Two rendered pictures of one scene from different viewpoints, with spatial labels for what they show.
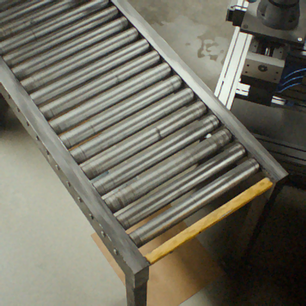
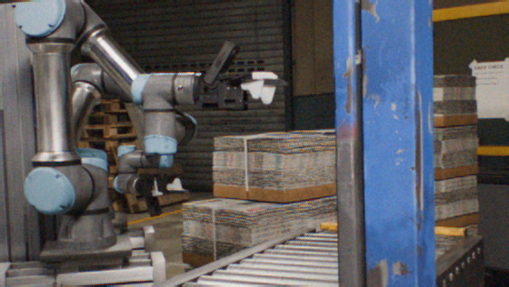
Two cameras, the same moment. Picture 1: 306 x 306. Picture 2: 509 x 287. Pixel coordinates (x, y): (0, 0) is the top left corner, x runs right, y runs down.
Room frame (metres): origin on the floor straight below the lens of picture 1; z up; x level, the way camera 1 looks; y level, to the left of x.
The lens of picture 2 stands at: (1.97, 1.60, 1.17)
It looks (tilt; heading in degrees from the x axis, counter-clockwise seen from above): 4 degrees down; 240
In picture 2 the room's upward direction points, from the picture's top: 1 degrees counter-clockwise
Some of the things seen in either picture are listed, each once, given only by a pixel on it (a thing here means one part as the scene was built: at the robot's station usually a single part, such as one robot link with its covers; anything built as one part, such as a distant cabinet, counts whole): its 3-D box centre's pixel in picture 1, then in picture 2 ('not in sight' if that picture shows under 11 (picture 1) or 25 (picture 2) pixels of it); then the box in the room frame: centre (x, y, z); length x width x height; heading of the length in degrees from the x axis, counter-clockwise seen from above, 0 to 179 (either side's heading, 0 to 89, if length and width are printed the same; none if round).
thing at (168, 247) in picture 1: (211, 220); (391, 228); (0.65, -0.17, 0.81); 0.43 x 0.03 x 0.02; 126
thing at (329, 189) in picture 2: not in sight; (295, 191); (0.59, -0.84, 0.86); 0.29 x 0.16 x 0.04; 17
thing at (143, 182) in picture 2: not in sight; (151, 184); (1.00, -1.23, 0.88); 0.12 x 0.08 x 0.09; 106
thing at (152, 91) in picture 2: not in sight; (157, 91); (1.34, -0.16, 1.21); 0.11 x 0.08 x 0.09; 139
